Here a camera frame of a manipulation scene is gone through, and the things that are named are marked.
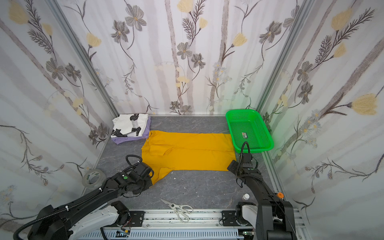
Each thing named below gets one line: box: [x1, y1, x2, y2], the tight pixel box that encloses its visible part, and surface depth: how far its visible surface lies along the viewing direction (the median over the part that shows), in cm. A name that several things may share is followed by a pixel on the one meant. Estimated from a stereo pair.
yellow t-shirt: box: [141, 130, 237, 185], surface depth 103 cm
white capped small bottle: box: [242, 193, 250, 202], surface depth 79 cm
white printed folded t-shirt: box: [111, 113, 149, 138], surface depth 109 cm
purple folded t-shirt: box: [111, 116, 152, 145], surface depth 104 cm
